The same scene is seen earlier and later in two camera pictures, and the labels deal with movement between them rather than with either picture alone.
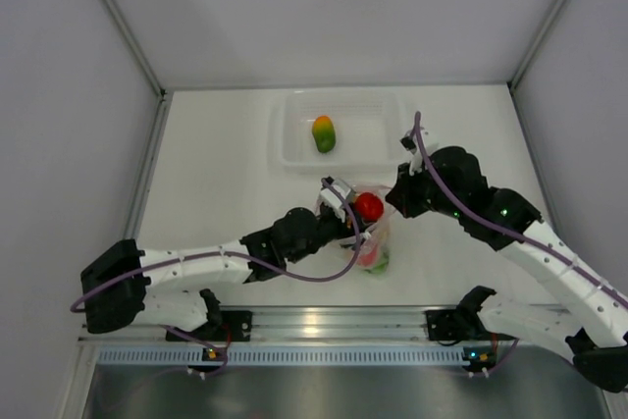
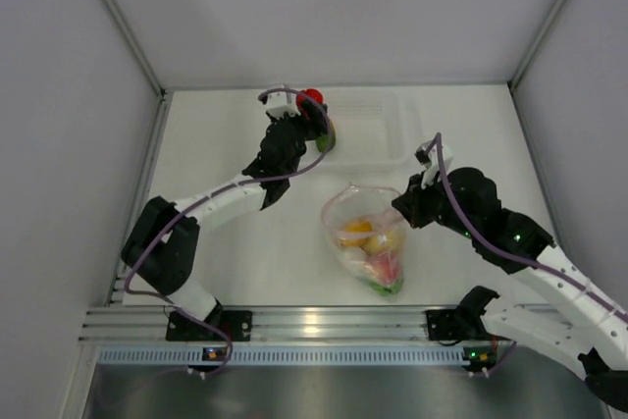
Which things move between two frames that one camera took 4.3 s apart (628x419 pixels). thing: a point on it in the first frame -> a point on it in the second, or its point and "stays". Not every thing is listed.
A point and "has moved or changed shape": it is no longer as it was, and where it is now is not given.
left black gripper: (343, 231) -> (318, 120)
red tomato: (369, 206) -> (306, 94)
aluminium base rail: (330, 323) stays
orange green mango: (324, 133) stays
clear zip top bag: (374, 255) has moved or changed shape
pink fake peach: (370, 258) -> (386, 268)
